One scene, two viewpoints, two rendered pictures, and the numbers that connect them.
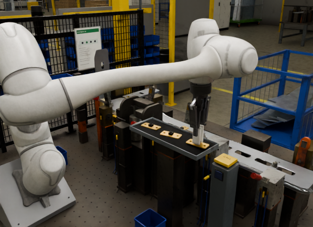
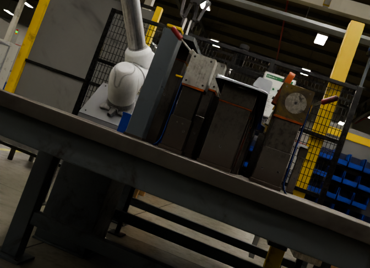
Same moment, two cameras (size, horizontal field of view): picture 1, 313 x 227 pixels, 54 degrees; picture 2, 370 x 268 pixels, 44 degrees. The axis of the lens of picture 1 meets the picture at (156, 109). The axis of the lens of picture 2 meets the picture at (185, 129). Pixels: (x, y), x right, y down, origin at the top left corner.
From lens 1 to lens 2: 2.04 m
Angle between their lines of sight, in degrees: 58
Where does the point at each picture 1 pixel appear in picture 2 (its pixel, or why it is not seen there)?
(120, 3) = (335, 71)
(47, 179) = (113, 75)
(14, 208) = (93, 103)
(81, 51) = not seen: hidden behind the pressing
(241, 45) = not seen: outside the picture
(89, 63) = (266, 110)
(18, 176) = not seen: hidden behind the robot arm
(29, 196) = (106, 103)
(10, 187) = (104, 96)
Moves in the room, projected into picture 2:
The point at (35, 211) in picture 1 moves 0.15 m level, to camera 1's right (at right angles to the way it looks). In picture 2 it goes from (100, 113) to (112, 117)
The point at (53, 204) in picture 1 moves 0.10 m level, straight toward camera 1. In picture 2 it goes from (114, 120) to (102, 115)
